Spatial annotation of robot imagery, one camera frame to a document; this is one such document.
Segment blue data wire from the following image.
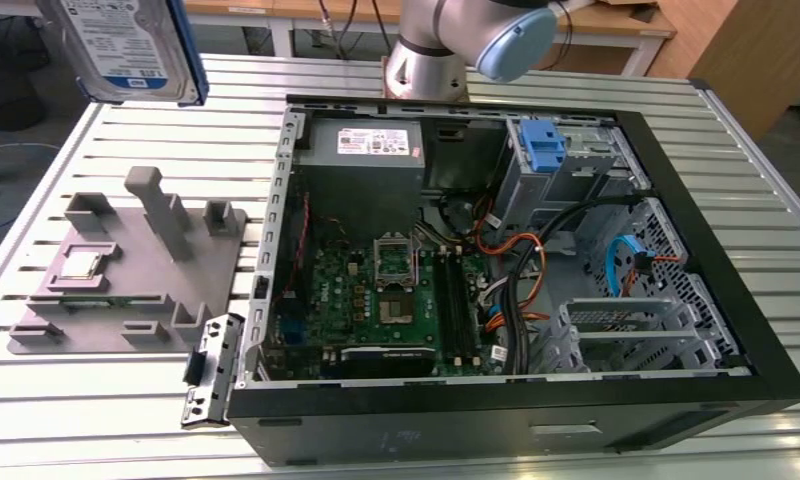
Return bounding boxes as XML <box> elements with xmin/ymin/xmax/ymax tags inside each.
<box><xmin>603</xmin><ymin>234</ymin><xmax>652</xmax><ymax>301</ymax></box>

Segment orange disk power wire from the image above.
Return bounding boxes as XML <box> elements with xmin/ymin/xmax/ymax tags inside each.
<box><xmin>629</xmin><ymin>252</ymin><xmax>681</xmax><ymax>281</ymax></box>

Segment hard disk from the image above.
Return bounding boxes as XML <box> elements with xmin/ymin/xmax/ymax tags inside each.
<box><xmin>35</xmin><ymin>0</ymin><xmax>212</xmax><ymax>107</ymax></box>

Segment grey metal disk bay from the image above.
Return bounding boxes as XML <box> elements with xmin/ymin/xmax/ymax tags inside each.
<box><xmin>549</xmin><ymin>297</ymin><xmax>739</xmax><ymax>374</ymax></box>

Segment metal socket cover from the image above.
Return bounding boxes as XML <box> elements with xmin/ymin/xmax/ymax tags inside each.
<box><xmin>370</xmin><ymin>233</ymin><xmax>420</xmax><ymax>294</ymax></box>

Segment grey power supply unit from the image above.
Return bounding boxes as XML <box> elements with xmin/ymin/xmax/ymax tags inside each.
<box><xmin>290</xmin><ymin>118</ymin><xmax>429</xmax><ymax>246</ymax></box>

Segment black RAM slot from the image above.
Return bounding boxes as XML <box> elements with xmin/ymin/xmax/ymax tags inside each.
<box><xmin>454</xmin><ymin>243</ymin><xmax>480</xmax><ymax>369</ymax></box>
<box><xmin>436</xmin><ymin>243</ymin><xmax>458</xmax><ymax>367</ymax></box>

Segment CPU socket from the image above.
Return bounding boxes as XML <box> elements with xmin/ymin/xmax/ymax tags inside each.
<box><xmin>376</xmin><ymin>294</ymin><xmax>420</xmax><ymax>326</ymax></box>

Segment green motherboard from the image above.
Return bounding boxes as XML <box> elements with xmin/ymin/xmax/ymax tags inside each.
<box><xmin>265</xmin><ymin>239</ymin><xmax>508</xmax><ymax>379</ymax></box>

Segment black graphics card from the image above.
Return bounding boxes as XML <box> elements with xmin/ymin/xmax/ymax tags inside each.
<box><xmin>322</xmin><ymin>344</ymin><xmax>438</xmax><ymax>381</ymax></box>

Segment grey optical drive cage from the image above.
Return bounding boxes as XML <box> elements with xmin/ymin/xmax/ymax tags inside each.
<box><xmin>496</xmin><ymin>115</ymin><xmax>645</xmax><ymax>241</ymax></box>

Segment black open PC case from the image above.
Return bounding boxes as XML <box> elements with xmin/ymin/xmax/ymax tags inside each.
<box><xmin>225</xmin><ymin>92</ymin><xmax>800</xmax><ymax>469</ymax></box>

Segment grey parts rack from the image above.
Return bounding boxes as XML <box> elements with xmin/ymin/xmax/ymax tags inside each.
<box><xmin>3</xmin><ymin>166</ymin><xmax>249</xmax><ymax>357</ymax></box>

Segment silver CPU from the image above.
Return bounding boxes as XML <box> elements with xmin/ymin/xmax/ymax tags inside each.
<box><xmin>58</xmin><ymin>252</ymin><xmax>107</xmax><ymax>281</ymax></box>

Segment green RAM stick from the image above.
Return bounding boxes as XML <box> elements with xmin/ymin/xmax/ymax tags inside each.
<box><xmin>58</xmin><ymin>297</ymin><xmax>136</xmax><ymax>309</ymax></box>

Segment wooden top desk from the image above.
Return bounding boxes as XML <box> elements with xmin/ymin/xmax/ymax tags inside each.
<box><xmin>185</xmin><ymin>0</ymin><xmax>679</xmax><ymax>76</ymax></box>

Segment black waste bin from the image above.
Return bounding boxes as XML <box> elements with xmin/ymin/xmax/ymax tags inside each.
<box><xmin>0</xmin><ymin>39</ymin><xmax>49</xmax><ymax>132</ymax></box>

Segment wooden cabinet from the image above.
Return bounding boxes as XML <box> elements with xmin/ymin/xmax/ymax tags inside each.
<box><xmin>689</xmin><ymin>0</ymin><xmax>800</xmax><ymax>141</ymax></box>

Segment orange yellow wire bundle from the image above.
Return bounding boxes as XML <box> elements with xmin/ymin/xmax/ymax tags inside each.
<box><xmin>472</xmin><ymin>232</ymin><xmax>553</xmax><ymax>346</ymax></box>

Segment black cable bundle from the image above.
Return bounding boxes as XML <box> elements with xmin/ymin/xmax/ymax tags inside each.
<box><xmin>502</xmin><ymin>197</ymin><xmax>645</xmax><ymax>375</ymax></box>

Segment blue drive bay bracket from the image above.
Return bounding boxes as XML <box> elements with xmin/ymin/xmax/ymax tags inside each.
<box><xmin>517</xmin><ymin>119</ymin><xmax>568</xmax><ymax>174</ymax></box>

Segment grey hinged retainer bracket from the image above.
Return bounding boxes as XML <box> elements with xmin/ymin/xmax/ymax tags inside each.
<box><xmin>180</xmin><ymin>312</ymin><xmax>248</xmax><ymax>430</ymax></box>

